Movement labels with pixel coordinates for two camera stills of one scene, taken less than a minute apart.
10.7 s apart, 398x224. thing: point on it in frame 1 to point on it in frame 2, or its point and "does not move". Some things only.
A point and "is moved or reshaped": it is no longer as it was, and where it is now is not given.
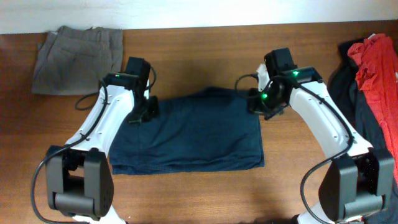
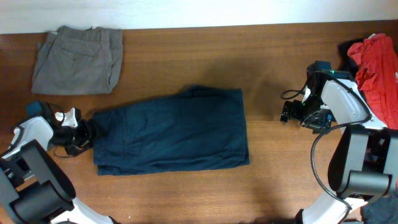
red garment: (376, 60) does not move
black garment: (349, 68) does not move
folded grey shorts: (72, 61) does not move
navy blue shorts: (207, 129) is moved or reshaped
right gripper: (254, 106) to (321, 122)
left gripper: (154, 111) to (89, 134)
